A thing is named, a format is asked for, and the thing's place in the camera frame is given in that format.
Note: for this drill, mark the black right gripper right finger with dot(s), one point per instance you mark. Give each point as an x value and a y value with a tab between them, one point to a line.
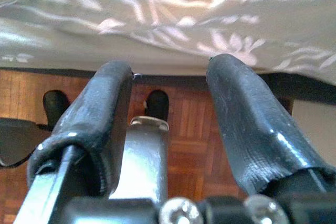
252	124

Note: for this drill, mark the dark bed base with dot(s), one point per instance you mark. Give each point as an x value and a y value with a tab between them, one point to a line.
302	87

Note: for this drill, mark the black robot left leg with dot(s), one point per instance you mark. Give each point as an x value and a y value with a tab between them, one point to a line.
55	106

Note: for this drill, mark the beige floral bed sheet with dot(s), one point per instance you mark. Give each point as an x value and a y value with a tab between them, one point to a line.
157	11

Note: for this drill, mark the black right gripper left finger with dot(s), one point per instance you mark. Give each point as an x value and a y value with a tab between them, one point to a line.
99	119

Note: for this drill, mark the silver robot right leg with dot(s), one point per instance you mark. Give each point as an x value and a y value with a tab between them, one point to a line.
144	161

